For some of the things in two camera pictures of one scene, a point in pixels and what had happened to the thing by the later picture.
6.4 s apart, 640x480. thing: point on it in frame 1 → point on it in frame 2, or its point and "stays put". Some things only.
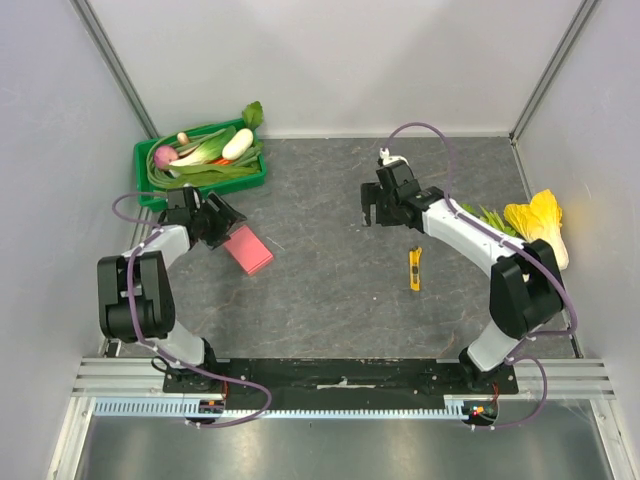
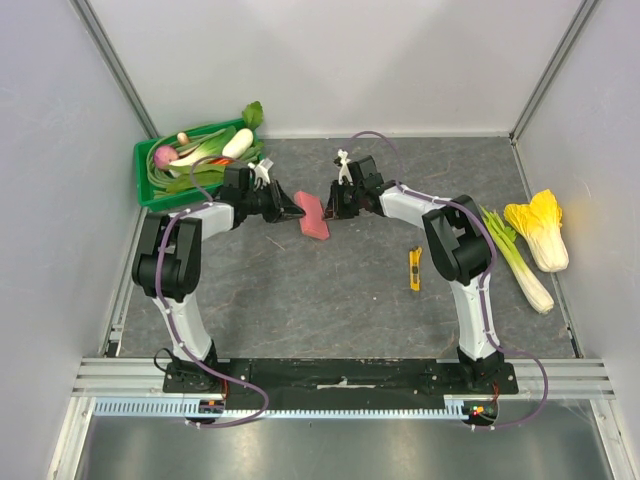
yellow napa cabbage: x=540 y=220 stays put
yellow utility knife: x=415 y=261 stays put
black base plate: x=337 y=384 stays put
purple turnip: x=164 y=155 stays put
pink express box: x=248 y=249 → x=313 y=222
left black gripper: x=226 y=217 → x=283 y=208
